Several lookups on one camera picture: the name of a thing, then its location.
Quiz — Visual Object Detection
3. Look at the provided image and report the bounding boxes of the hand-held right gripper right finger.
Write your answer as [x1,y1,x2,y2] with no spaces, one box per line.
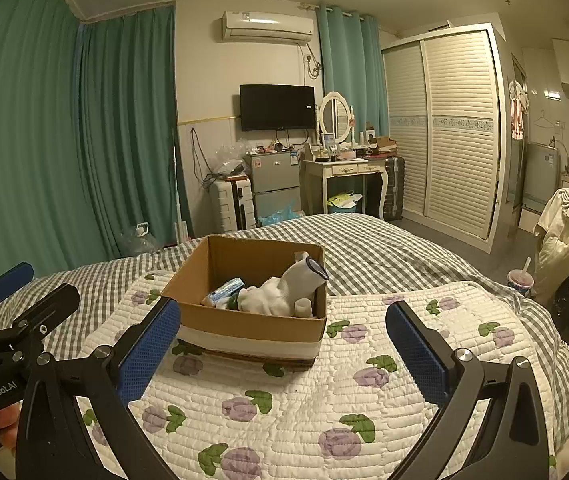
[385,301,551,480]

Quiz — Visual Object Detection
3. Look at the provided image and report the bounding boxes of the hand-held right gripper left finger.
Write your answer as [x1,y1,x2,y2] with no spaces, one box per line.
[13,296,182,480]

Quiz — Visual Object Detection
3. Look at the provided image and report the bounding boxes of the white plush toy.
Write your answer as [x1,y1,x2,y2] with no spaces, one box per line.
[236,252,328,317]

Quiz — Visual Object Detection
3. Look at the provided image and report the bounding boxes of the person's left hand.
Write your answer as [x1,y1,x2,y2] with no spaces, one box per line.
[0,403,21,450]

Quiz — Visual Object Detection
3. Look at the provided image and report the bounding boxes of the clear water jug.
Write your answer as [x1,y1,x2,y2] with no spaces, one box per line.
[116,221,158,256]

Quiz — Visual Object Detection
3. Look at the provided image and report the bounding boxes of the white floral quilt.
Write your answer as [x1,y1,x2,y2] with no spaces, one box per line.
[81,270,569,480]

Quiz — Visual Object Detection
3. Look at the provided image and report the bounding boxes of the purple cup with straw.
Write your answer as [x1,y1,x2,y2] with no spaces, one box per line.
[508,257,536,297]

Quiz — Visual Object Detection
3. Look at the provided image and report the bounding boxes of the teal curtain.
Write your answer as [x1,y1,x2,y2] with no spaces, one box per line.
[315,2,390,138]
[76,4,178,257]
[0,0,116,282]

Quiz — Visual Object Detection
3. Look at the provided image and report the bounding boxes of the yellow green bag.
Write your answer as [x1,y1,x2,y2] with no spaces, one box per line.
[327,190,366,214]

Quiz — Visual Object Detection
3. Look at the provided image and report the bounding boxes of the dark suitcase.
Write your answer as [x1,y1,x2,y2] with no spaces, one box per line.
[379,155,406,221]

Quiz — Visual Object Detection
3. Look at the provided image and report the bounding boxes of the white ribbed suitcase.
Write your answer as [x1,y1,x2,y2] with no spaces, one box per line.
[209,177,256,234]

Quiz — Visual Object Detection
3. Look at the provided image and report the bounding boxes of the blue plastic bag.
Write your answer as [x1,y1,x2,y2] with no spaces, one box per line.
[256,204,301,229]

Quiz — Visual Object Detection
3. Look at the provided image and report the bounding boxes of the white dressing table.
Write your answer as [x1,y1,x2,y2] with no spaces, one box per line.
[300,157,390,219]

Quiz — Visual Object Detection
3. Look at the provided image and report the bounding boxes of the small cardboard box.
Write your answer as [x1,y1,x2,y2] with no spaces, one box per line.
[369,135,400,157]

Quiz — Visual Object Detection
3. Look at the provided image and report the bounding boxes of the clear plastic bag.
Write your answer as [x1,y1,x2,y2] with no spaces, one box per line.
[211,144,246,176]

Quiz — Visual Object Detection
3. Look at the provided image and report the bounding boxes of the grey washing machine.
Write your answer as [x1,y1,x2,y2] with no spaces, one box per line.
[521,142,563,211]

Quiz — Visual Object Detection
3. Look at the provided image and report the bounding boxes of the white louvred wardrobe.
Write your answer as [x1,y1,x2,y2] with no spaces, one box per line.
[380,22,511,254]

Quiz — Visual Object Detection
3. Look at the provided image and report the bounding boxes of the grey mini fridge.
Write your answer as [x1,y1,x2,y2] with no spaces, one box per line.
[243,150,302,221]

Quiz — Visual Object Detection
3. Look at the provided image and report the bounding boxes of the white oval mirror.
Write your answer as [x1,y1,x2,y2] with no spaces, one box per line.
[317,91,355,146]

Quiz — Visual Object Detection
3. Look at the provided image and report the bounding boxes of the pink hanging clothes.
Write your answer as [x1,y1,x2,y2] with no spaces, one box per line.
[509,80,531,141]

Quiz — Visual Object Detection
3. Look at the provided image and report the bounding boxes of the white air conditioner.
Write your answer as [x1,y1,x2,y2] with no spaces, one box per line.
[221,9,316,45]

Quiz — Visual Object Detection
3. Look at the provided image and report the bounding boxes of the black hanging cable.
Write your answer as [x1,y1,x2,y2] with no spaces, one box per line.
[190,128,220,184]

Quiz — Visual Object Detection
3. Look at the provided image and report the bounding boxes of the black wall television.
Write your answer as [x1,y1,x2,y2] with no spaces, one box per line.
[239,84,317,133]

